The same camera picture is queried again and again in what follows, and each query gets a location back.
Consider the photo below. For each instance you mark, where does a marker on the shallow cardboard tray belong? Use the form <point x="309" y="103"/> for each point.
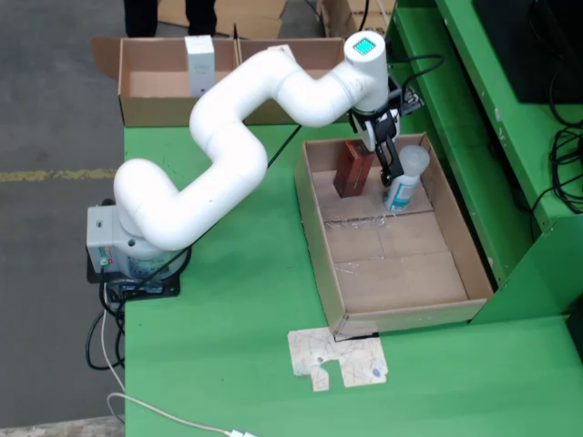
<point x="396" y="282"/>

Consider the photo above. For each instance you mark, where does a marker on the open brown cardboard box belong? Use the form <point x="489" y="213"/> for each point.
<point x="150" y="59"/>
<point x="314" y="52"/>

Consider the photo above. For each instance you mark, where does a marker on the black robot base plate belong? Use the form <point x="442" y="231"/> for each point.
<point x="168" y="291"/>

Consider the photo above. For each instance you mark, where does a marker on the green metal shelf unit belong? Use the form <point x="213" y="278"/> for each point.
<point x="455" y="159"/>

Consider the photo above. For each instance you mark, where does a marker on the red carton box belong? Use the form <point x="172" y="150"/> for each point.
<point x="348" y="182"/>

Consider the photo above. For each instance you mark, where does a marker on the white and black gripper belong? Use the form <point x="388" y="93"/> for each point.
<point x="366" y="134"/>

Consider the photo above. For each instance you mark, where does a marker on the white carton box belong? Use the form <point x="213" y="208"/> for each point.
<point x="199" y="59"/>

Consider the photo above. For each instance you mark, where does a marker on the black monitor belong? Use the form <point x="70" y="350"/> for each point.
<point x="524" y="41"/>

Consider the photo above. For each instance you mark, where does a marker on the printed brown cardboard box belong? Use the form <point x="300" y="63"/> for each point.
<point x="337" y="16"/>

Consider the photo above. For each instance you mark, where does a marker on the white bottle with teal label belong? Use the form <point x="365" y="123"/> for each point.
<point x="403" y="191"/>

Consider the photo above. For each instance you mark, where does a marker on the scribbled flat cardboard piece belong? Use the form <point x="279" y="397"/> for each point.
<point x="346" y="359"/>

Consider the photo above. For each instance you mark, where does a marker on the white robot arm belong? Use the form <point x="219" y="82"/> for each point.
<point x="228" y="136"/>

